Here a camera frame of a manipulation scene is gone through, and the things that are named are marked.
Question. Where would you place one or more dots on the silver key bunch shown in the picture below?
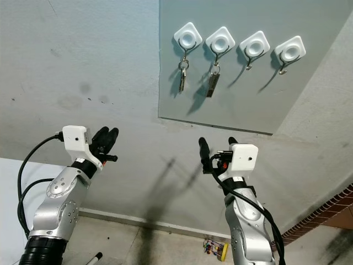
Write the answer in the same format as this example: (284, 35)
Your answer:
(181, 81)

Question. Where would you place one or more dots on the dark key tag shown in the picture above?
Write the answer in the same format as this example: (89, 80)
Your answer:
(212, 86)

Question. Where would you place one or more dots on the white pole with black tip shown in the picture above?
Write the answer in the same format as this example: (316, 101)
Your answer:
(95, 258)

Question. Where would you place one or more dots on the small yellow toy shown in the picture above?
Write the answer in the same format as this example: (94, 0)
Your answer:
(224, 252)

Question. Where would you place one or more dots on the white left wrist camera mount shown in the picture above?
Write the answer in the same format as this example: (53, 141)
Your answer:
(74, 139)

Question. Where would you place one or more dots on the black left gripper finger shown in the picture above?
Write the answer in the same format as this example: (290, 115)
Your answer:
(101, 136)
(112, 139)

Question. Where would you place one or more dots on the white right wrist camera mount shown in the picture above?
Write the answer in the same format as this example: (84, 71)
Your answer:
(244, 159)

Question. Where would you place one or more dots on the white baseboard strip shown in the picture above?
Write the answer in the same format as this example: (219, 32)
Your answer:
(154, 225)

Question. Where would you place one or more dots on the white table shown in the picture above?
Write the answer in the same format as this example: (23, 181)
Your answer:
(11, 221)

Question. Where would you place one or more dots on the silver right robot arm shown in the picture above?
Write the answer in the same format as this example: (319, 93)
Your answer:
(248, 232)

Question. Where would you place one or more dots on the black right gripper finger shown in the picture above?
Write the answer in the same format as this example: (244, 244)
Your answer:
(233, 142)
(206, 153)

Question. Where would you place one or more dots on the red brick wall edge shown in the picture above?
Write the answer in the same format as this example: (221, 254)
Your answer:
(325, 212)

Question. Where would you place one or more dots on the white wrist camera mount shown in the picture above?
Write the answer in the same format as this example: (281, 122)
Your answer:
(244, 159)
(74, 139)

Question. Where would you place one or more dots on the white square wall hook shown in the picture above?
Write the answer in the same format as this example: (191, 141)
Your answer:
(289, 51)
(254, 46)
(187, 37)
(220, 41)

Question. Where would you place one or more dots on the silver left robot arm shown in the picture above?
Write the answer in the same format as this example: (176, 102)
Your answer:
(60, 210)

